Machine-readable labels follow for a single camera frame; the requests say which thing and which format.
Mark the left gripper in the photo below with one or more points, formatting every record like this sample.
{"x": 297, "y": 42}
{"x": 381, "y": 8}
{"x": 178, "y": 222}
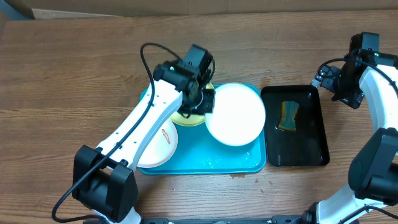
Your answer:
{"x": 206, "y": 107}

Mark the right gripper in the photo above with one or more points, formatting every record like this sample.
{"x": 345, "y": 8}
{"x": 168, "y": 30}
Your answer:
{"x": 354, "y": 99}

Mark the green rimmed plate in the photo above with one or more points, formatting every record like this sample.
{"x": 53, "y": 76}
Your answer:
{"x": 186, "y": 119}

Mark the green yellow sponge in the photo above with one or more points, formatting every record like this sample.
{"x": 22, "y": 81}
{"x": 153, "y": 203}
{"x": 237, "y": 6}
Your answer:
{"x": 288, "y": 113}

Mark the mint rimmed white plate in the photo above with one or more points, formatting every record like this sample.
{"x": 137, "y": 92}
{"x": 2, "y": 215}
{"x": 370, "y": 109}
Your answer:
{"x": 238, "y": 115}

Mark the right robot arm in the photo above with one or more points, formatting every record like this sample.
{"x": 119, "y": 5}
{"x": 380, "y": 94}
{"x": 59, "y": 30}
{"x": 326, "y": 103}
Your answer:
{"x": 367, "y": 74}

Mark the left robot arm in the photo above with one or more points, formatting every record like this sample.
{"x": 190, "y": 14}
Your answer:
{"x": 103, "y": 177}

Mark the black plastic tray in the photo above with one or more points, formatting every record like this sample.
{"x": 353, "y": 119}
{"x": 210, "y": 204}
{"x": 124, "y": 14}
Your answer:
{"x": 307, "y": 145}

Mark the blue plastic tray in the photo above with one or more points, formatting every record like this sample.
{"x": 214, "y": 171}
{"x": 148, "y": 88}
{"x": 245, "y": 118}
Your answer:
{"x": 198, "y": 152}

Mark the pink rimmed white plate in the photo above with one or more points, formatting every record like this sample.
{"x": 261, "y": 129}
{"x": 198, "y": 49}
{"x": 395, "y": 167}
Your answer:
{"x": 161, "y": 148}

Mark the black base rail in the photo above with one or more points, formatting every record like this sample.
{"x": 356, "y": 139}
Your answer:
{"x": 283, "y": 219}

